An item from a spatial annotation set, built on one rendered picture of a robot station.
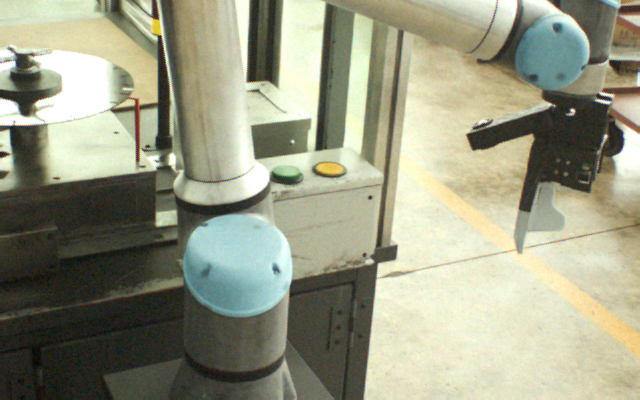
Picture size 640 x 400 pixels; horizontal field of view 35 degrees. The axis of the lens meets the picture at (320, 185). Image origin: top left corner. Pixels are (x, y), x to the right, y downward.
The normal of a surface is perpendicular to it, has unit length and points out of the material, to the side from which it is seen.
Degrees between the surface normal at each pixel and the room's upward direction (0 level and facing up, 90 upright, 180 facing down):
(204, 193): 49
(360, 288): 90
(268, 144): 90
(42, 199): 90
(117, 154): 0
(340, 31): 90
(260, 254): 8
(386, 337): 0
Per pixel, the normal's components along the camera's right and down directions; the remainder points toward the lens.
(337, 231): 0.44, 0.41
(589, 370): 0.07, -0.90
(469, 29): 0.06, 0.61
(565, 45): 0.14, 0.43
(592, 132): -0.41, 0.36
